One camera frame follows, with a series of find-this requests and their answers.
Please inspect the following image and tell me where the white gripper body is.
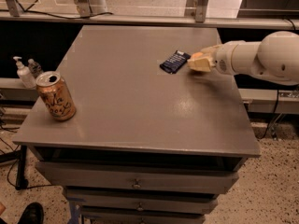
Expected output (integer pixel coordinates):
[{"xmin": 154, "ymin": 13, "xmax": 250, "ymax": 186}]
[{"xmin": 212, "ymin": 40, "xmax": 245, "ymax": 75}]

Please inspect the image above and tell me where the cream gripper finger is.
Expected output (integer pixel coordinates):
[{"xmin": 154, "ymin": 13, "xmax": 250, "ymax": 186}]
[
  {"xmin": 200, "ymin": 45, "xmax": 221, "ymax": 54},
  {"xmin": 188, "ymin": 57, "xmax": 214, "ymax": 72}
]

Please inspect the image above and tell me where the orange fruit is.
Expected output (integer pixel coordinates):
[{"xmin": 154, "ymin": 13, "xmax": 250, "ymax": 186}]
[{"xmin": 190, "ymin": 52, "xmax": 205, "ymax": 62}]

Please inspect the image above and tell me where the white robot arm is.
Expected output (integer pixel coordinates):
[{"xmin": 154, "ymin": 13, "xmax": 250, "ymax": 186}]
[{"xmin": 188, "ymin": 31, "xmax": 299, "ymax": 86}]

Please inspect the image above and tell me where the dark blue rxbar wrapper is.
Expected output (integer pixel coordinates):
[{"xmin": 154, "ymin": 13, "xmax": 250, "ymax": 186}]
[{"xmin": 160, "ymin": 50, "xmax": 191, "ymax": 74}]

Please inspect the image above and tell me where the grey drawer cabinet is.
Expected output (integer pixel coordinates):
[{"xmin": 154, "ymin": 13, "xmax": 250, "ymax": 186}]
[{"xmin": 12, "ymin": 24, "xmax": 262, "ymax": 224}]

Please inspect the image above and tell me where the top grey drawer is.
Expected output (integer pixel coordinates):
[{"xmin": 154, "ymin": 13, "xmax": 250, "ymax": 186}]
[{"xmin": 36, "ymin": 161, "xmax": 238, "ymax": 194}]

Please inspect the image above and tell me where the grey drawer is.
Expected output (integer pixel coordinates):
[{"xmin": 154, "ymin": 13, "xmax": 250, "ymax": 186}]
[
  {"xmin": 36, "ymin": 161, "xmax": 238, "ymax": 194},
  {"xmin": 81, "ymin": 206, "xmax": 206, "ymax": 224},
  {"xmin": 64, "ymin": 189, "xmax": 218, "ymax": 214}
]

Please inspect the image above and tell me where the orange lacroix soda can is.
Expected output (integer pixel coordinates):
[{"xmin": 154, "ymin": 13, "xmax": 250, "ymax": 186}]
[{"xmin": 36, "ymin": 71, "xmax": 77, "ymax": 121}]

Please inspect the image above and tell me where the small clear water bottle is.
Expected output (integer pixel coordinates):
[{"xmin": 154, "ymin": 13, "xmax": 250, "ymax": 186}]
[{"xmin": 28, "ymin": 59, "xmax": 43, "ymax": 78}]

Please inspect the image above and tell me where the middle grey drawer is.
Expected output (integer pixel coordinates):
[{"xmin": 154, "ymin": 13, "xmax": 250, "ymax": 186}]
[{"xmin": 64, "ymin": 189, "xmax": 218, "ymax": 214}]

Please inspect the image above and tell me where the white pump sanitizer bottle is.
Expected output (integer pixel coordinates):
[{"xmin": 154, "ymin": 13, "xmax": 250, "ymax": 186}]
[{"xmin": 13, "ymin": 56, "xmax": 36, "ymax": 89}]

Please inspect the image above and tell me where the bottom grey drawer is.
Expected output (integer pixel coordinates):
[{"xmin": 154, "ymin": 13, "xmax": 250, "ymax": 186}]
[{"xmin": 81, "ymin": 206, "xmax": 206, "ymax": 224}]

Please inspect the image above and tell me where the black metal stand leg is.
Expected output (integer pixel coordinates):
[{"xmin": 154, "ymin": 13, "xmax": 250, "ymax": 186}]
[{"xmin": 16, "ymin": 146, "xmax": 28, "ymax": 190}]

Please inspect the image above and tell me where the black shoe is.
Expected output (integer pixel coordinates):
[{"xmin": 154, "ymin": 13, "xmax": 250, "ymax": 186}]
[{"xmin": 18, "ymin": 203, "xmax": 44, "ymax": 224}]

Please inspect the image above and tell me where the metal bracket right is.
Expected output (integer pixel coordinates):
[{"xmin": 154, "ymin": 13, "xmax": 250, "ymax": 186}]
[{"xmin": 184, "ymin": 0, "xmax": 208, "ymax": 23}]

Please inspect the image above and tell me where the metal bracket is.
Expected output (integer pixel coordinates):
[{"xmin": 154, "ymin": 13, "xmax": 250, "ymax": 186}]
[
  {"xmin": 77, "ymin": 0, "xmax": 91, "ymax": 17},
  {"xmin": 184, "ymin": 0, "xmax": 208, "ymax": 23}
]

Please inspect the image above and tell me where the black hanging cable right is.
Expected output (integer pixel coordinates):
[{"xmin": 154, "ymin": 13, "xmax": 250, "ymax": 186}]
[{"xmin": 257, "ymin": 18, "xmax": 297, "ymax": 141}]

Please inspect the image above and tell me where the metal bracket left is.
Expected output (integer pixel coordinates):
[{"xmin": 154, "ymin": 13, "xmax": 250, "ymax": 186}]
[{"xmin": 77, "ymin": 0, "xmax": 91, "ymax": 17}]

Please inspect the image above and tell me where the black cable on ledge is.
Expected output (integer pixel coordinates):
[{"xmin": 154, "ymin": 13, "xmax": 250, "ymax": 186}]
[{"xmin": 0, "ymin": 0, "xmax": 115, "ymax": 20}]

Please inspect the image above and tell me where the black floor cable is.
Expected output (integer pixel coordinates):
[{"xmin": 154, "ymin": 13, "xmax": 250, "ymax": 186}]
[{"xmin": 0, "ymin": 119, "xmax": 54, "ymax": 190}]

